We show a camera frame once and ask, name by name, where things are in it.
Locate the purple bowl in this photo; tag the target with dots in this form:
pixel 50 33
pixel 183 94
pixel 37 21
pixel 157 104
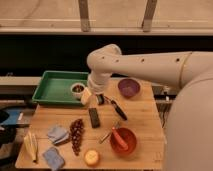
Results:
pixel 128 87

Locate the white cup with beans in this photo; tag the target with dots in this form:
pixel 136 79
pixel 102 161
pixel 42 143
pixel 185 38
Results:
pixel 77 89

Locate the blue black object left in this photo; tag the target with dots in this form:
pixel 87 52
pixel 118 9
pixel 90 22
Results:
pixel 15 116

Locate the yellow round fruit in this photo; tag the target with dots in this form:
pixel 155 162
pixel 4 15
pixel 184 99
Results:
pixel 92 157

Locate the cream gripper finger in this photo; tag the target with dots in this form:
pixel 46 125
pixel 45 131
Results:
pixel 93 102
pixel 85 96

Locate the yellow banana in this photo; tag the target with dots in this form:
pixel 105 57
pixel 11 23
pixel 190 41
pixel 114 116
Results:
pixel 31 145

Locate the bunch of red grapes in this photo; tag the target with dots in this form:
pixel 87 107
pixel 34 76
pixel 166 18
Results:
pixel 76 133

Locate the dark chocolate bar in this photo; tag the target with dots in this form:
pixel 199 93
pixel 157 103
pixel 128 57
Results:
pixel 94 118

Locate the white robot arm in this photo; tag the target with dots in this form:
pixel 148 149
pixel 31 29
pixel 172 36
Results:
pixel 189 127

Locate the black handled peeler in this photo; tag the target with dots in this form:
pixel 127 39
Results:
pixel 102 99

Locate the blue sponge cloth lower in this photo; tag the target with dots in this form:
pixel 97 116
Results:
pixel 53 159

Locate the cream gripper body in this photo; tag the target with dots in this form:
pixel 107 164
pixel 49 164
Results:
pixel 96 88

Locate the blue folded cloth upper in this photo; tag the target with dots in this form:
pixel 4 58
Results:
pixel 57 134

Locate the red orange bowl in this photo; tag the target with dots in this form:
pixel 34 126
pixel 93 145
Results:
pixel 129 137

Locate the metal spoon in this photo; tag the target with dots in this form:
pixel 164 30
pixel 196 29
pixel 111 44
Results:
pixel 103 138

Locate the orange carrot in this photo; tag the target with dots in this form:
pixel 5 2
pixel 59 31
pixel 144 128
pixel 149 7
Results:
pixel 119 139

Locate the green plastic tray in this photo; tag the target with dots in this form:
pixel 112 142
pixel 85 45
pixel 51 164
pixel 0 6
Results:
pixel 54 88

